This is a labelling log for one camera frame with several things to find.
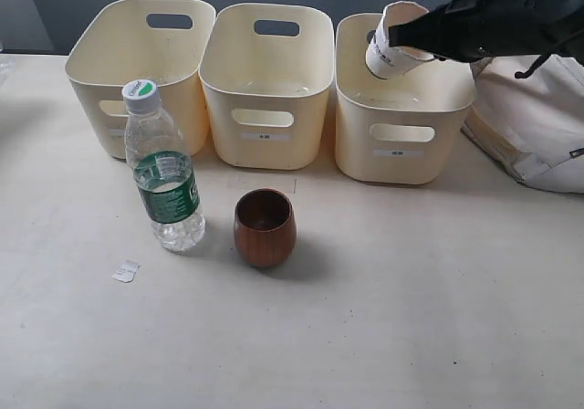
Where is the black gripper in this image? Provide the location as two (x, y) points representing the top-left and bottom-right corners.
(387, 0), (583, 63)

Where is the white paper cup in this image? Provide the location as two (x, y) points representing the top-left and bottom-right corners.
(365, 1), (435, 79)

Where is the brown wooden cup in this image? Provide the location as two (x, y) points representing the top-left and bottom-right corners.
(234, 188), (297, 269)

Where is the clear plastic water bottle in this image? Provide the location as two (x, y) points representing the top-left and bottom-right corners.
(122, 79), (206, 253)

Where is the right cream plastic bin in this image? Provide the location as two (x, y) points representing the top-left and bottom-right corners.
(335, 13), (476, 185)

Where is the cream plastic bin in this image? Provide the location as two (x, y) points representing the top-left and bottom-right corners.
(335, 13), (476, 185)
(65, 0), (216, 159)
(199, 3), (335, 170)

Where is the white fabric bag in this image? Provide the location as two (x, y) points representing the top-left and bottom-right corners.
(463, 56), (583, 194)

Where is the middle cream plastic bin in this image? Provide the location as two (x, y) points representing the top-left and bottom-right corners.
(199, 3), (335, 170)

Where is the clear tape strip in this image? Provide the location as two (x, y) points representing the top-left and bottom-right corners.
(227, 173), (297, 194)

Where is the left cream plastic bin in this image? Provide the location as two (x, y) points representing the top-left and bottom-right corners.
(65, 0), (216, 159)

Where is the small paper scrap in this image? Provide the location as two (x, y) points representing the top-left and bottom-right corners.
(112, 260), (141, 283)

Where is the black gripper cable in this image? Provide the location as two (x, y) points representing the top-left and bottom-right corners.
(514, 50), (556, 80)

